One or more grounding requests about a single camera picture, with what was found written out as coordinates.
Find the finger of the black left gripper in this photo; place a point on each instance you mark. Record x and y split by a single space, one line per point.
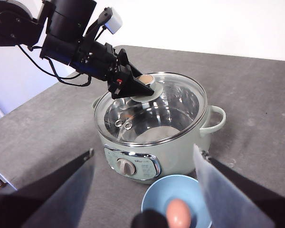
130 89
129 66

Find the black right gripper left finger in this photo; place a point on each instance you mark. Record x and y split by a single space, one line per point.
50 202

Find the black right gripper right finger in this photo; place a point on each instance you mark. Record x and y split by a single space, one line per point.
240 202

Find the glass lid green knob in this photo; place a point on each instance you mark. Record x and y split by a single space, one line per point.
175 107

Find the brown egg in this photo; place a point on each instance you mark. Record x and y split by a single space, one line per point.
178 212

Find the pale green electric steamer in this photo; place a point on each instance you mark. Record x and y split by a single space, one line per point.
175 159

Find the blue ribbed bowl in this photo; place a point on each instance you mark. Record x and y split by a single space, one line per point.
156 197

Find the pale grey left wrist camera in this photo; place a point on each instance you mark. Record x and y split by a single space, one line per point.
114 21

